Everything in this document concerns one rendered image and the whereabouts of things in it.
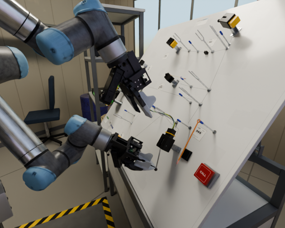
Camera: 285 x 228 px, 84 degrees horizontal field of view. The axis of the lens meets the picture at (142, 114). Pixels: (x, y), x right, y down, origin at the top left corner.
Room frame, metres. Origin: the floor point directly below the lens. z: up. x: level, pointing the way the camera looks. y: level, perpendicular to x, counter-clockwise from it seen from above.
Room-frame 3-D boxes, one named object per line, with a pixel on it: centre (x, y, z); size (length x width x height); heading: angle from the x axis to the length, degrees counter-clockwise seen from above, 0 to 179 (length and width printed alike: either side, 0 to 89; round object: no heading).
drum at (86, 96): (3.05, 0.96, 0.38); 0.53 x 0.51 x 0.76; 47
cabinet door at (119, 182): (1.10, 0.23, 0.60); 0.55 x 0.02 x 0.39; 24
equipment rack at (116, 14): (1.78, 0.33, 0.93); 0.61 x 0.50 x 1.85; 24
